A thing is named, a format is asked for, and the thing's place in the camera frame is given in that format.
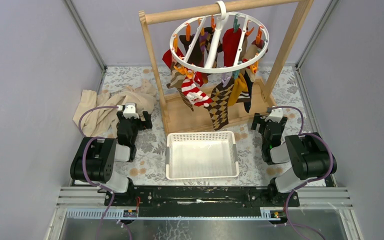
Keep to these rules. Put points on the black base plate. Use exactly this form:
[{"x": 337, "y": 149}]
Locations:
[{"x": 201, "y": 201}]

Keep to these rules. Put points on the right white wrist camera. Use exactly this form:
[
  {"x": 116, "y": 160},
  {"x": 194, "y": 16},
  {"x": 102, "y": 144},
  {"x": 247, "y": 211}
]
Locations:
[{"x": 275, "y": 114}]

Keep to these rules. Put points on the navy sock beige red cuff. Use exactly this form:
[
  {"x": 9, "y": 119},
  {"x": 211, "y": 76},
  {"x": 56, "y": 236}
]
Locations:
[{"x": 247, "y": 106}]

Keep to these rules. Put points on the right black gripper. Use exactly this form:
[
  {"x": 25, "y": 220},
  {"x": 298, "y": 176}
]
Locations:
[{"x": 259, "y": 119}]

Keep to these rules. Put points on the brown yellow argyle sock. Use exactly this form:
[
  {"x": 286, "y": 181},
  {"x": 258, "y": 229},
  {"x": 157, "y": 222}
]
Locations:
[{"x": 218, "y": 108}]

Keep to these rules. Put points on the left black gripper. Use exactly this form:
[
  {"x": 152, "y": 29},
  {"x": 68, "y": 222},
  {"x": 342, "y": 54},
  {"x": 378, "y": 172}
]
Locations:
[{"x": 143, "y": 124}]

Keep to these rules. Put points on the wooden hanging rack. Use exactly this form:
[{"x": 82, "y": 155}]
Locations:
[{"x": 178, "y": 114}]

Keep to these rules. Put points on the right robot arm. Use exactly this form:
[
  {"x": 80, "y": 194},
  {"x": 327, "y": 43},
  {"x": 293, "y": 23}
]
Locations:
[{"x": 308, "y": 156}]

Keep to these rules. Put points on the mustard yellow sock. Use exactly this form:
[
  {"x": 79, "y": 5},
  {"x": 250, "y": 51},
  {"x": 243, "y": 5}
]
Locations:
[{"x": 235, "y": 91}]

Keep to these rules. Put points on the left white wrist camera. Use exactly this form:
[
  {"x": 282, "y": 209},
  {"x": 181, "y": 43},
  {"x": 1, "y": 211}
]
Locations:
[{"x": 128, "y": 111}]

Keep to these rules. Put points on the beige crumpled cloth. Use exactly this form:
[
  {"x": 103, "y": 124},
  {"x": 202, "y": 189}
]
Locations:
[{"x": 96, "y": 113}]

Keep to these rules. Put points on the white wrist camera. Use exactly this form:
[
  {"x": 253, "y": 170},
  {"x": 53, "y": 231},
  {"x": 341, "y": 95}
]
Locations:
[
  {"x": 275, "y": 114},
  {"x": 128, "y": 111}
]

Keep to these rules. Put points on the white plastic basket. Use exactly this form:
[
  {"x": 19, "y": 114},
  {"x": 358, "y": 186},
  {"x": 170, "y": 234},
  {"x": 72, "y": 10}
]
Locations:
[{"x": 201, "y": 156}]

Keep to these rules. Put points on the brown white striped sock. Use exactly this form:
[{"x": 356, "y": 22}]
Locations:
[{"x": 244, "y": 95}]

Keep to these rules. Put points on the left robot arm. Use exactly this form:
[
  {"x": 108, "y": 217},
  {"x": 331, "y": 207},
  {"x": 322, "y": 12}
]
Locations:
[{"x": 95, "y": 158}]

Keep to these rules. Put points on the white round clip hanger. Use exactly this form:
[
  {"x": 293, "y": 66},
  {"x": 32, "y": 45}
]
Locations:
[{"x": 196, "y": 44}]

